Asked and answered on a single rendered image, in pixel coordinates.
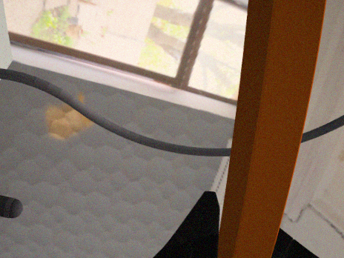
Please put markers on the orange handle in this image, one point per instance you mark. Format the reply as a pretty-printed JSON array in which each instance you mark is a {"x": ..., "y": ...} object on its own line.
[{"x": 281, "y": 44}]

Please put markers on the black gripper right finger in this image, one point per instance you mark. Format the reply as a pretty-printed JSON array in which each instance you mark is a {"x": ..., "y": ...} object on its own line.
[{"x": 287, "y": 247}]

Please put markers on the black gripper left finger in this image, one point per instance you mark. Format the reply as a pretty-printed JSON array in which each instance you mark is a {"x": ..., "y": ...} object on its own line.
[{"x": 198, "y": 235}]

